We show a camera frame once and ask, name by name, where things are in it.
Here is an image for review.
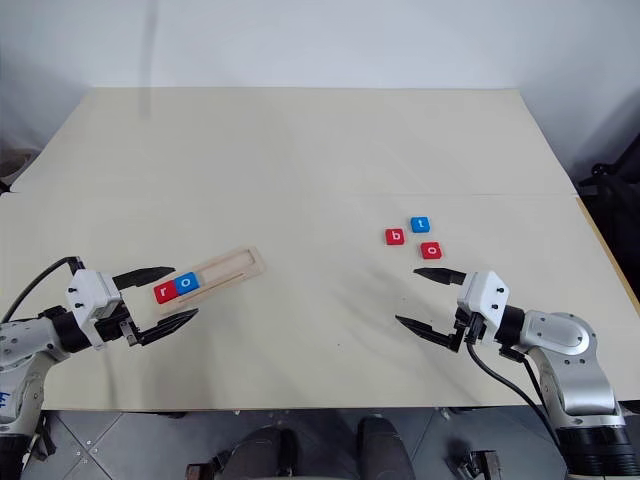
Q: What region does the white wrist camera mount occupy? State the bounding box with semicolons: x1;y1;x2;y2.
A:
66;269;126;351
456;270;511;346

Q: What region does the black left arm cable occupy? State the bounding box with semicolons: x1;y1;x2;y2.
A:
0;256;85;324

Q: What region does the black bag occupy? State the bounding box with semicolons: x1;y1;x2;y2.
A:
577;124;640;321

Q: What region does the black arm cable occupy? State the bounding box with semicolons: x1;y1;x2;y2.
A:
0;256;85;324
464;334;569;466

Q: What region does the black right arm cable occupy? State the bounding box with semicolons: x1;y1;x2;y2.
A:
464;334;569;466

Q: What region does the dark hanging strap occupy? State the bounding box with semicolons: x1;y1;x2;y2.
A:
34;413;57;459

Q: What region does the blue letter tile o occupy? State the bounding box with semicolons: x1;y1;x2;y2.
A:
173;272;201;296

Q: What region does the wooden letter tray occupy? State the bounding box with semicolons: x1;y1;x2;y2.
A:
158;244;266;316

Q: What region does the dark rounded shape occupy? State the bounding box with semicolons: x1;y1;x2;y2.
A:
357;414;416;480
234;424;299;480

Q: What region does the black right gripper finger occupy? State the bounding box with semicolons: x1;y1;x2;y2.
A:
412;267;469;287
394;313;464;355

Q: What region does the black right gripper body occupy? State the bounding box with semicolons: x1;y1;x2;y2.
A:
452;308;489;354

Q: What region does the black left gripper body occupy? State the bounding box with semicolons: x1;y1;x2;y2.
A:
93;309;146;348

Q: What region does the red letter tile r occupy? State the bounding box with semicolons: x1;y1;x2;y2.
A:
153;282;180;305

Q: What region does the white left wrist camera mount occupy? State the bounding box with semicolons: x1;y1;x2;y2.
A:
66;269;126;351

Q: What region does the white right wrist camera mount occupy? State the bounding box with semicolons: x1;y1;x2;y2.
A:
456;270;511;346

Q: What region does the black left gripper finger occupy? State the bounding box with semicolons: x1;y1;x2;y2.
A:
134;307;200;349
111;266;175;291

